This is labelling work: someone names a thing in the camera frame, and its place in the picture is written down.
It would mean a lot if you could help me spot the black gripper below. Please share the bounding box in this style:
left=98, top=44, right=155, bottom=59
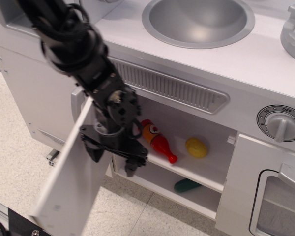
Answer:
left=80, top=123, right=148, bottom=177

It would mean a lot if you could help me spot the white cabinet door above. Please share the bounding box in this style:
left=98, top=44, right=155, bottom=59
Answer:
left=30, top=98, right=112, bottom=236

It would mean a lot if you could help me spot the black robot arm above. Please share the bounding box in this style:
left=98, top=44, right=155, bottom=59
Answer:
left=17, top=0, right=148, bottom=177

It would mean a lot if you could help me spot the red toy ketchup bottle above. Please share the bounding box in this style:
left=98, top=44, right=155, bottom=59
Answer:
left=141, top=119, right=178, bottom=164

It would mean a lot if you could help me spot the green toy vegetable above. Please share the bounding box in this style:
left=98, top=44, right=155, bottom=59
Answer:
left=174, top=178, right=202, bottom=193

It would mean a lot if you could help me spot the grey fridge emblem badge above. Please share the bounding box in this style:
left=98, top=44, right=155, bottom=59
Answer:
left=39, top=129, right=65, bottom=146

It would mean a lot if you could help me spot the yellow toy lemon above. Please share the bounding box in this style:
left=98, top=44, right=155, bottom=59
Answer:
left=185, top=137, right=208, bottom=159

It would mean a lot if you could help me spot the white fridge door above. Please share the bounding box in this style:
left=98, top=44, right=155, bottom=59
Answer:
left=0, top=47, right=77, bottom=151

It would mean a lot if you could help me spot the grey vent grille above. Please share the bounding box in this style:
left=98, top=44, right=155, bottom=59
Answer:
left=110, top=57, right=230, bottom=115

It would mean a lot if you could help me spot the white toy kitchen unit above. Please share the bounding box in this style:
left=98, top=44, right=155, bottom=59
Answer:
left=0, top=0, right=295, bottom=236

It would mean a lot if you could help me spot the silver sink bowl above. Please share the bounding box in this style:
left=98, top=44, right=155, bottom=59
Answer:
left=142, top=0, right=255, bottom=49

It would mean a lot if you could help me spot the white oven door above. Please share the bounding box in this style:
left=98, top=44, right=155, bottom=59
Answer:
left=249, top=170, right=295, bottom=236

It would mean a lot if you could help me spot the grey timer knob dial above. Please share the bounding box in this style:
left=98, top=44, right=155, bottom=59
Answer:
left=257, top=105, right=295, bottom=143

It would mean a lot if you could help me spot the grey recessed dispenser panel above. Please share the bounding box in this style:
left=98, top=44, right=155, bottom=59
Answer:
left=0, top=0, right=38, bottom=38

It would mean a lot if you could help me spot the grey faucet stove fixture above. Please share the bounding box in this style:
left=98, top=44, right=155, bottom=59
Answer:
left=280, top=2, right=295, bottom=65

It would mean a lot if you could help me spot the aluminium extrusion rail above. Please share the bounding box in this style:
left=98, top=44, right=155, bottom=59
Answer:
left=46, top=149, right=60, bottom=167

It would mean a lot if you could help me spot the grey fridge door handle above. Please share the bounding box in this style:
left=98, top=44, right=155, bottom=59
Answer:
left=70, top=87, right=85, bottom=123

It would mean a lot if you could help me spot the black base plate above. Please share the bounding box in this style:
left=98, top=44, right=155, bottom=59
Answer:
left=8, top=208, right=50, bottom=236

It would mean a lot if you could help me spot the grey oven door handle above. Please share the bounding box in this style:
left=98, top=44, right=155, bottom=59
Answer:
left=278, top=163, right=295, bottom=189

